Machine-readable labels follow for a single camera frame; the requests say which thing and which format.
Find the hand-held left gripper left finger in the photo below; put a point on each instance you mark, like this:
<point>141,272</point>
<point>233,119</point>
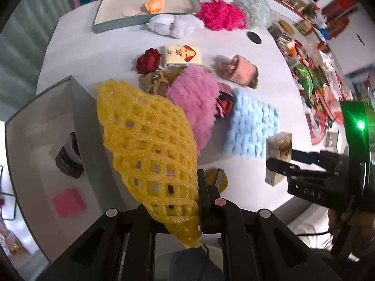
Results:
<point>136,221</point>

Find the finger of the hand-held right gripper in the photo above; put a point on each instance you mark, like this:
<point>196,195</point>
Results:
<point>281,168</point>
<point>306,155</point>

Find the light blue fluffy cloth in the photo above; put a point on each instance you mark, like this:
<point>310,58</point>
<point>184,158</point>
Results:
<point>252,123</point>

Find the magenta fluffy cloth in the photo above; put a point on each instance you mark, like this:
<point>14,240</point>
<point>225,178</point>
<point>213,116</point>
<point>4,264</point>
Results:
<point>221,15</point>

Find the white fluffy cloth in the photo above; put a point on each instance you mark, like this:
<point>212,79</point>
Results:
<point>175,25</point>

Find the pink fluffy cloth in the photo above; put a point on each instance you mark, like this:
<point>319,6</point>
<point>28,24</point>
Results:
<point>193,102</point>

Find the orange fabric flower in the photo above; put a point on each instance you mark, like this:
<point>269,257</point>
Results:
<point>154,5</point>

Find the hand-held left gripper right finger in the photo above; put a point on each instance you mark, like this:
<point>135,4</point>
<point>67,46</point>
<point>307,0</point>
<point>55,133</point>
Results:
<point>205,203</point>

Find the pink round pad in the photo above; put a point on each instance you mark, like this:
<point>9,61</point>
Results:
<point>131,11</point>

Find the deep grey storage box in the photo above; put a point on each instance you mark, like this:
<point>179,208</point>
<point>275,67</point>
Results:
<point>88,128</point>

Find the yellow round pad with clip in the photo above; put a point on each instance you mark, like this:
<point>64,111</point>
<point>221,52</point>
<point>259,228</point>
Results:
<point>211,178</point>

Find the pale green fluffy cloth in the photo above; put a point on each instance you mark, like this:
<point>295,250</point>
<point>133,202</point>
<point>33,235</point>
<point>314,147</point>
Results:
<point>254,10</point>

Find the person's blue jeans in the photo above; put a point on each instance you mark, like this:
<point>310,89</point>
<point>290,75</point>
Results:
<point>187,266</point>

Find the black round table grommet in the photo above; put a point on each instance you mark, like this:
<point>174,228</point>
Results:
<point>254,37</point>

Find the brown bear cloth pouch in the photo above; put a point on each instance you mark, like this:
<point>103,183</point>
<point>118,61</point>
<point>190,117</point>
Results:
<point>155,83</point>

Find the red fabric rose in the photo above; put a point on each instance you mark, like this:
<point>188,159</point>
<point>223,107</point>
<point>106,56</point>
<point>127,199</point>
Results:
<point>148,61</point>

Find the shallow grey storage box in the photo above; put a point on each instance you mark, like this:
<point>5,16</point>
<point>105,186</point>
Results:
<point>117,25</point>

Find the pink sponge block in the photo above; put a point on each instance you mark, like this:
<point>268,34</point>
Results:
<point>69,202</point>

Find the cream tissue packet red print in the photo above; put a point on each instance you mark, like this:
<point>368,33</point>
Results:
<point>183,55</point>

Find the pile of colourful packaged goods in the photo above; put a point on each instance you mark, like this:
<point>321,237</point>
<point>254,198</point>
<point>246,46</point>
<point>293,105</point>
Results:
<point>310,76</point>

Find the black pink knitted pouch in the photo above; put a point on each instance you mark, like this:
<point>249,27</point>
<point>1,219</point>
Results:
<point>68,158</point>

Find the red striped fabric band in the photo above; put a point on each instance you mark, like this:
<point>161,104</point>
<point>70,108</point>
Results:
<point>225,105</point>

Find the yellow foam net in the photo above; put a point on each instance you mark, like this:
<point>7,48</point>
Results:
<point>146,140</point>

